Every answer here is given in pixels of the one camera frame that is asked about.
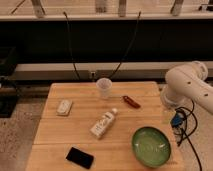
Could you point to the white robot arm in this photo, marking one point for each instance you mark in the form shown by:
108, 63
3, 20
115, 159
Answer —
187, 81

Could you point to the clear plastic cup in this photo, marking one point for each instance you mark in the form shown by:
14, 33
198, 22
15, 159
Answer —
104, 86

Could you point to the white plastic bottle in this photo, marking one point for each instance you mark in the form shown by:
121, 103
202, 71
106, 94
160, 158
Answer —
101, 126

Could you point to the green bowl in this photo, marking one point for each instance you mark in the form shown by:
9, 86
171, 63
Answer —
151, 147

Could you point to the blue connector box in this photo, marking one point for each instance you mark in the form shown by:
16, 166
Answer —
176, 120

